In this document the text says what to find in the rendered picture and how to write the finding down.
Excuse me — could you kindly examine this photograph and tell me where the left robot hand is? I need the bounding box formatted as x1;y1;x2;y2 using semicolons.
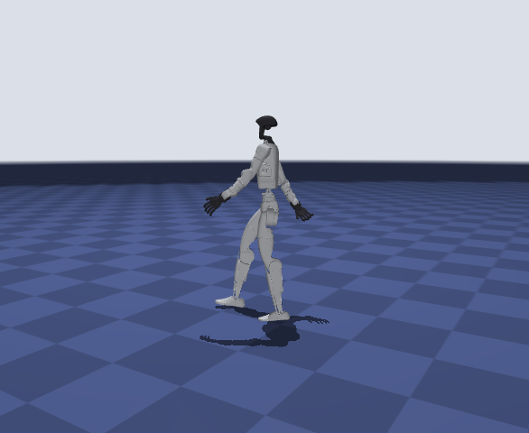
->
203;191;231;216

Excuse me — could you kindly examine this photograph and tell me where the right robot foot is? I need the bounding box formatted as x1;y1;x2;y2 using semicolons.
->
215;296;245;308

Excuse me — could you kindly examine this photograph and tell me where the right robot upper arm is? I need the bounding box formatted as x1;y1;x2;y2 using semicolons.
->
278;161;286;186

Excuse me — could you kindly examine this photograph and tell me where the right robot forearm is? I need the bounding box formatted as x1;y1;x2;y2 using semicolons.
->
281;179;299;205

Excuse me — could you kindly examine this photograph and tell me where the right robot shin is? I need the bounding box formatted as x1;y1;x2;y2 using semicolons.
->
231;252;251;299

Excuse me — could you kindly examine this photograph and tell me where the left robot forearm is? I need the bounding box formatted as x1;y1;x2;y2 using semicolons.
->
221;170;253;200

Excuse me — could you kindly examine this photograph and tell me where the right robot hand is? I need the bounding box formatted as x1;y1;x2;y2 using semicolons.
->
290;200;313;221

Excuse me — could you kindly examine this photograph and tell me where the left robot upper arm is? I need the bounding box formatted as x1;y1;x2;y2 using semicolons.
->
241;143;272;180

